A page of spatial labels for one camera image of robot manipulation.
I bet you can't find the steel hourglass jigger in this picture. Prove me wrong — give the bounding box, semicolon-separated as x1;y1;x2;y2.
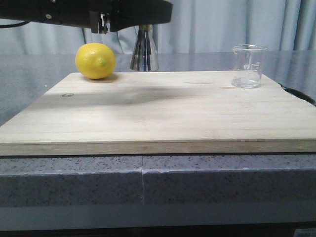
130;24;159;72

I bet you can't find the light wooden cutting board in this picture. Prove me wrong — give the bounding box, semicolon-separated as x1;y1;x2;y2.
0;71;316;156

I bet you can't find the grey curtain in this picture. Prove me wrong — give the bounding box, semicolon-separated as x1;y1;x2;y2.
0;0;316;55

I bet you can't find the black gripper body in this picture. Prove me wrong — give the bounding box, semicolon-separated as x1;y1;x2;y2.
0;0;172;33

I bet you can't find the black cable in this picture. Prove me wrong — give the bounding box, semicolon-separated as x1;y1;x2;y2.
0;20;30;29

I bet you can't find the yellow lemon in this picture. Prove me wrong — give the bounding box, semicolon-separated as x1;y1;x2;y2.
75;42;116;79

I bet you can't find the small glass beaker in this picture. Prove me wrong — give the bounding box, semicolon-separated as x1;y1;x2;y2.
231;44;267;89

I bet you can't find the black cutting board handle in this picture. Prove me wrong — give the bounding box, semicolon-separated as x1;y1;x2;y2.
279;84;316;106

